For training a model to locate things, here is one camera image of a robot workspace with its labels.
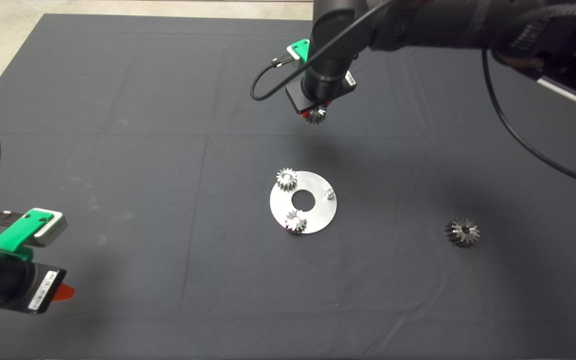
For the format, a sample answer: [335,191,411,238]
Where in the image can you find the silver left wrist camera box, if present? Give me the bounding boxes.
[27,208,69,248]

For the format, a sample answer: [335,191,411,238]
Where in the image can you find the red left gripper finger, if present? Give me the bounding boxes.
[52,283,77,302]

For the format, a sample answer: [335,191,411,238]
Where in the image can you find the green left camera mount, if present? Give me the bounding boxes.
[0,210,55,262]

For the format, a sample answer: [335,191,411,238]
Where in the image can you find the large steel gear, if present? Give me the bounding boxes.
[443,217,481,247]

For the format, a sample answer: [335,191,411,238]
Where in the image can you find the small dark steel gear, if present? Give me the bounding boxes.
[307,105,328,125]

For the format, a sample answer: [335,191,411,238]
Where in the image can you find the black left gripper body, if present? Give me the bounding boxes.
[23,263,67,315]

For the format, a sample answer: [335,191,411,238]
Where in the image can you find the green right camera mount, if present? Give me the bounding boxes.
[288,39,311,63]

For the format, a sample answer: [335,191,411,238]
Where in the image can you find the small shiny steel gear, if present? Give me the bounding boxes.
[285,209,308,234]
[276,168,298,191]

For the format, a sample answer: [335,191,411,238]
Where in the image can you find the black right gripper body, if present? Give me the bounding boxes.
[285,70,358,116]

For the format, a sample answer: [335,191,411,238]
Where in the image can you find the dark grey table cloth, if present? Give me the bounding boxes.
[0,14,576,360]

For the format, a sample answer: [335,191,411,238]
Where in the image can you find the black right camera cable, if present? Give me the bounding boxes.
[249,0,576,192]

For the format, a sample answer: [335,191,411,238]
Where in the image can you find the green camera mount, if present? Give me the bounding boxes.
[288,39,311,63]
[0,210,55,262]

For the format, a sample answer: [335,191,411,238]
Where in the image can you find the round metal plate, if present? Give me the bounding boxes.
[269,171,338,235]

